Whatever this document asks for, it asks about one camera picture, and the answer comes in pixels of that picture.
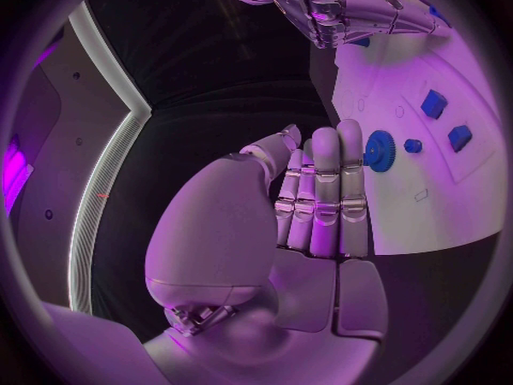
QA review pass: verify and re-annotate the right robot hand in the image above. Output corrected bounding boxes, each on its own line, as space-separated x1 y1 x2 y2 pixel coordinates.
272 0 456 50

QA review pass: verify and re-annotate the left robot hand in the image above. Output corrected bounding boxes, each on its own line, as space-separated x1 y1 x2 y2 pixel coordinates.
142 118 391 385

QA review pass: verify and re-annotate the white task board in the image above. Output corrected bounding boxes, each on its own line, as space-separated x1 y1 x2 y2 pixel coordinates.
309 0 511 258

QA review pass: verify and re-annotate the blue gear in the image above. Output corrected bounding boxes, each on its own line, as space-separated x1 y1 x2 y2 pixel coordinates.
362 129 398 174

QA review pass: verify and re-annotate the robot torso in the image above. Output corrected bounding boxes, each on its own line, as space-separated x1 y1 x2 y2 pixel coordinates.
6 0 154 316

